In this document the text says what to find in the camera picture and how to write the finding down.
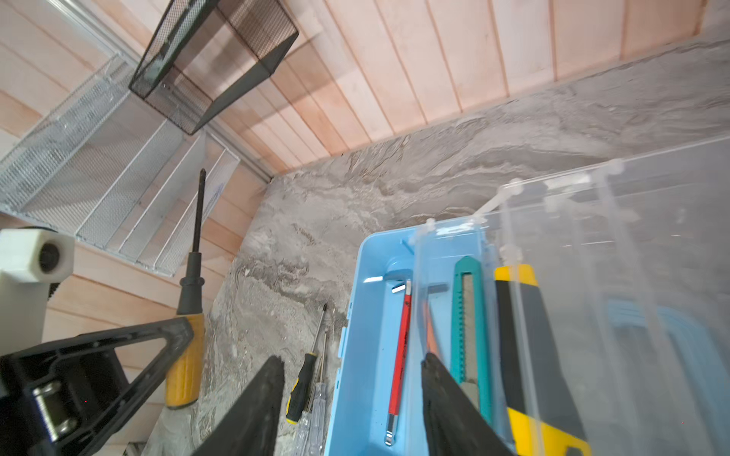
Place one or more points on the teal handled tool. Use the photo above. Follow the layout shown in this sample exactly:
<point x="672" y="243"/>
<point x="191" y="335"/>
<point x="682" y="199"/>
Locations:
<point x="470" y="339"/>

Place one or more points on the white wire mesh shelf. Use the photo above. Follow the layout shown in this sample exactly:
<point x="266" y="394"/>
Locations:
<point x="110" y="171"/>

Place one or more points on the black mesh basket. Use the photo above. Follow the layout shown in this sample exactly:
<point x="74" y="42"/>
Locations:
<point x="205" y="55"/>

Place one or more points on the blue plastic tool box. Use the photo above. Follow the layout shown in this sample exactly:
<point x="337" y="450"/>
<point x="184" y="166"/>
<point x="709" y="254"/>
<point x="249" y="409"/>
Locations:
<point x="583" y="313"/>

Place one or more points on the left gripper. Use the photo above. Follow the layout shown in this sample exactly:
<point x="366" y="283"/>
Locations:
<point x="68" y="397"/>

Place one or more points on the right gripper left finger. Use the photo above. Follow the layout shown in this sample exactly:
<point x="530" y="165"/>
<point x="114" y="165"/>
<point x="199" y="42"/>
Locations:
<point x="250" y="427"/>

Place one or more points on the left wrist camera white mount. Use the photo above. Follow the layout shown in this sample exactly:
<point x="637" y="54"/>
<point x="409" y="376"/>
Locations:
<point x="32" y="260"/>

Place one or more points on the clear handled screwdriver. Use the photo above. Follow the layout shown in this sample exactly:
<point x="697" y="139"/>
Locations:
<point x="316" y="437"/>
<point x="300" y="446"/>

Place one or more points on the yellow black small screwdriver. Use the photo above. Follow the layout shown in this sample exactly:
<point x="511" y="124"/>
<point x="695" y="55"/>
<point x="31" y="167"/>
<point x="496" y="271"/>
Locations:
<point x="300" y="393"/>

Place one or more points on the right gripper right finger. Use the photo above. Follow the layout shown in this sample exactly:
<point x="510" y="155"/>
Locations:
<point x="453" y="426"/>

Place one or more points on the yellow handled screwdriver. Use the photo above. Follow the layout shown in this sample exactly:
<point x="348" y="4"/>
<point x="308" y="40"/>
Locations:
<point x="184" y="379"/>

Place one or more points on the yellow black utility knife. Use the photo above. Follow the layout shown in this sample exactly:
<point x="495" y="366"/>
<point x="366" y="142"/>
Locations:
<point x="542" y="412"/>

